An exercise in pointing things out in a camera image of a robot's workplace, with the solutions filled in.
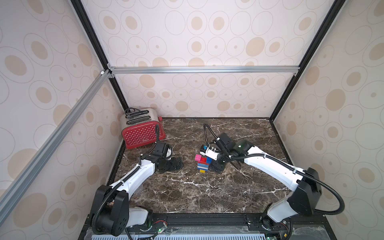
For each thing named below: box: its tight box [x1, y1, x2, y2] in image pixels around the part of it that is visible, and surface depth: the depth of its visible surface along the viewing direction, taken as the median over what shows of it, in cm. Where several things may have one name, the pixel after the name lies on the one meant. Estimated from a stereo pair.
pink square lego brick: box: [194, 154, 202, 162], surface depth 83 cm
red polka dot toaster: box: [120, 108, 167, 149], surface depth 97 cm
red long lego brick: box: [198, 157, 210, 165], surface depth 83 cm
